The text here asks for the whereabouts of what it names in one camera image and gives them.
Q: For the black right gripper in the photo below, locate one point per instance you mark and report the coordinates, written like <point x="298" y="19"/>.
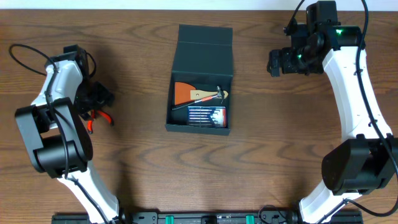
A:
<point x="285" y="54"/>

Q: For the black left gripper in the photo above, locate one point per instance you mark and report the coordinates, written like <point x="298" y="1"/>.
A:
<point x="97" y="101"/>

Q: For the red black handled pliers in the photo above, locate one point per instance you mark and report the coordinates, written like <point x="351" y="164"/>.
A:
<point x="93" y="115"/>

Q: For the orange scraper with wooden handle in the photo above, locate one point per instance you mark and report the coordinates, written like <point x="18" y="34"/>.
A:
<point x="185" y="93"/>

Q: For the small claw hammer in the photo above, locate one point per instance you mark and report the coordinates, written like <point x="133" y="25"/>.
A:
<point x="219" y="94"/>

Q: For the blue precision screwdriver set case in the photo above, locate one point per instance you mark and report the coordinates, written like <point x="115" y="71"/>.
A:
<point x="207" y="116"/>

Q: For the dark green storage box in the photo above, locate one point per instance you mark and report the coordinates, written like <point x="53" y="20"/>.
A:
<point x="203" y="59"/>

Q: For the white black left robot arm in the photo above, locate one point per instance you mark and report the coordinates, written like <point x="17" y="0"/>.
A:
<point x="56" y="130"/>

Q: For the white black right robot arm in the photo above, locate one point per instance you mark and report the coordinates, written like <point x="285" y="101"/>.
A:
<point x="366" y="159"/>

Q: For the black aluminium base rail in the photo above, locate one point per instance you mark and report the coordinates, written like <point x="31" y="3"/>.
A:
<point x="269" y="216"/>

